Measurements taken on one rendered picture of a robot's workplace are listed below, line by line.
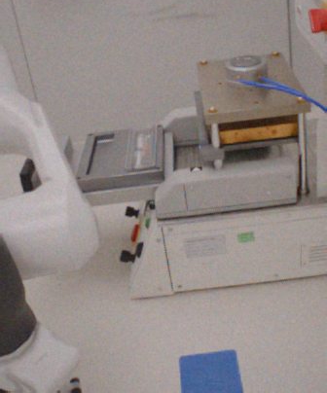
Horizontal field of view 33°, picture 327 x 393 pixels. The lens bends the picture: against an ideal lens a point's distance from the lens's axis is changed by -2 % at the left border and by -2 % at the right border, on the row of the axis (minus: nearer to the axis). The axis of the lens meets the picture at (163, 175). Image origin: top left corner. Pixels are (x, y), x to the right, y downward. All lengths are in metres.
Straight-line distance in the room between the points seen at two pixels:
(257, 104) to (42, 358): 0.56
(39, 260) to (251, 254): 0.53
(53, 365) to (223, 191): 0.50
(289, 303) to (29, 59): 1.84
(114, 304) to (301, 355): 0.38
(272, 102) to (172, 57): 1.64
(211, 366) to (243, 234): 0.24
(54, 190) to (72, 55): 1.96
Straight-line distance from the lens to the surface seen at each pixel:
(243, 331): 1.03
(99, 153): 1.16
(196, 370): 0.98
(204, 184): 0.97
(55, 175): 0.66
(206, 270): 1.07
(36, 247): 0.61
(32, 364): 0.59
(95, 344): 1.05
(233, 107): 0.95
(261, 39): 2.61
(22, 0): 2.53
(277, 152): 1.18
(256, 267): 1.08
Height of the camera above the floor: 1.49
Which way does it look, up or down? 30 degrees down
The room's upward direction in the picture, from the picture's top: 9 degrees counter-clockwise
